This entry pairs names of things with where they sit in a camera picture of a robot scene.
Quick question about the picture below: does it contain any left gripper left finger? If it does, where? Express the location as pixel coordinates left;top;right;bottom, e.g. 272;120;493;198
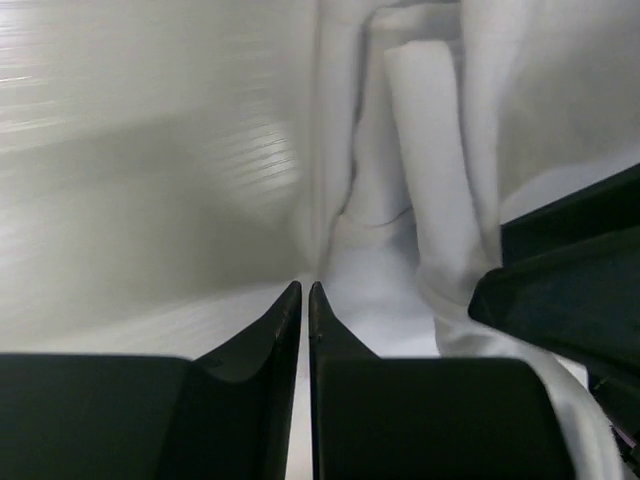
1;282;302;479

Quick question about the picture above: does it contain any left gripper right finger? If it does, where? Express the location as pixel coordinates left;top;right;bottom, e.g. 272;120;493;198
309;283;575;479

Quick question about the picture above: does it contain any white skirt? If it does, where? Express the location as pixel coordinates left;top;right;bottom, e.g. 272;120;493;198
304;1;639;479

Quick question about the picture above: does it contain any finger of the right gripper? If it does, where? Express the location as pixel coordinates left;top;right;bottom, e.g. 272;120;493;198
468;234;639;390
501;165;639;266

